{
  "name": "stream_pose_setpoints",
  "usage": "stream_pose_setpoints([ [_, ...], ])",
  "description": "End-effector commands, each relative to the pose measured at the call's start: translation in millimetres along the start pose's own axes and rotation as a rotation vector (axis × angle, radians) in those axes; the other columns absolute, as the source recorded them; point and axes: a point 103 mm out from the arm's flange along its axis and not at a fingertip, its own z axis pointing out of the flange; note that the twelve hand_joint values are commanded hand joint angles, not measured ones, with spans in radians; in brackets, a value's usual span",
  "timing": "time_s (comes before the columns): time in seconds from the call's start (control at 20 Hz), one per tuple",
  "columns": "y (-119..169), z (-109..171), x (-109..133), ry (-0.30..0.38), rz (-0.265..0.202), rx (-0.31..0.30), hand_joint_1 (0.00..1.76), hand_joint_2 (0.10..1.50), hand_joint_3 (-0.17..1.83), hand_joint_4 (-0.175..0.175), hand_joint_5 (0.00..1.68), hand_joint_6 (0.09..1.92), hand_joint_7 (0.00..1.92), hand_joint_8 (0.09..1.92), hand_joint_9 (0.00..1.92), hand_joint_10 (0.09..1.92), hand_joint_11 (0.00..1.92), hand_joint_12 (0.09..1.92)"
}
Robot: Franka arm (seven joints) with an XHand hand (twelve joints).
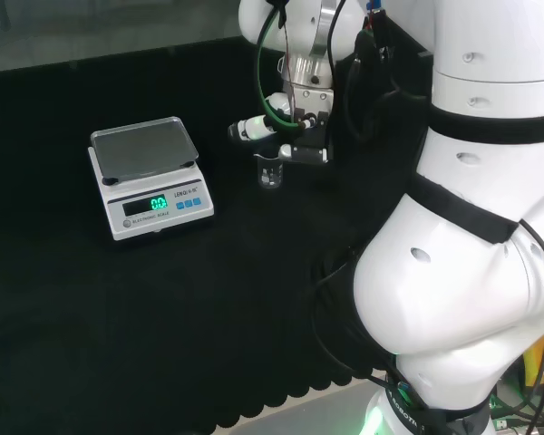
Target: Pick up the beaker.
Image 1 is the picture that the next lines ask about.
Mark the green cable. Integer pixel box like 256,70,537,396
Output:
256,3,303,132

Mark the small clear glass beaker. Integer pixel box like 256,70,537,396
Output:
253,151,286,190

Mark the yellow stop button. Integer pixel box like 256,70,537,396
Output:
522,333,544,392

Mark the white electronic balance steel pan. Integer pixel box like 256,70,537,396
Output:
87,116,216,242

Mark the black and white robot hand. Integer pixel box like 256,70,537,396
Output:
228,88,335,167

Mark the black bench cloth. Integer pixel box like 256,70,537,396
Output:
0,35,436,435

